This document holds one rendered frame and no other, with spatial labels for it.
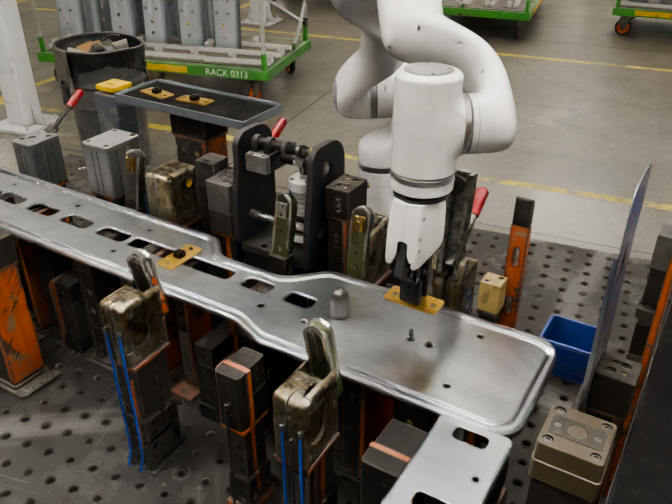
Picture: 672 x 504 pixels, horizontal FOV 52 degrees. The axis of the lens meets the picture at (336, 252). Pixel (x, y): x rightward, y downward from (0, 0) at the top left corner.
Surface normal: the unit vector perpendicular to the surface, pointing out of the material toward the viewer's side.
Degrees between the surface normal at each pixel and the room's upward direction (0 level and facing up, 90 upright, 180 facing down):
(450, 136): 91
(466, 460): 0
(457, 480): 0
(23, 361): 90
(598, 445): 0
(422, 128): 90
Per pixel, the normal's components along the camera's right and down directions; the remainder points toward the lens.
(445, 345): 0.00, -0.86
